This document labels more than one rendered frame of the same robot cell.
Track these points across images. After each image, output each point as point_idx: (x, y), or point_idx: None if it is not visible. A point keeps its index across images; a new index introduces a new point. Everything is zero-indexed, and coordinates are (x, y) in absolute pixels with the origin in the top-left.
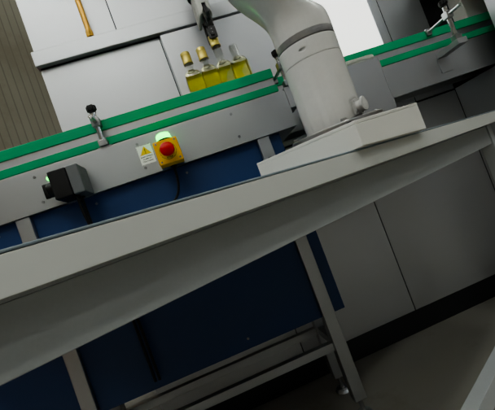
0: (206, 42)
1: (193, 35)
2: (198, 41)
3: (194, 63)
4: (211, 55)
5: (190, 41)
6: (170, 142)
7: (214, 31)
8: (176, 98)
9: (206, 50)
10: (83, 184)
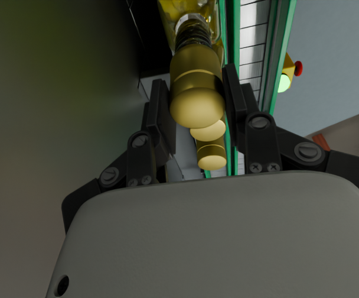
0: (2, 202)
1: (23, 294)
2: (33, 236)
3: (98, 165)
4: (41, 130)
5: (58, 256)
6: (302, 65)
7: (251, 88)
8: (277, 93)
9: (36, 169)
10: (276, 125)
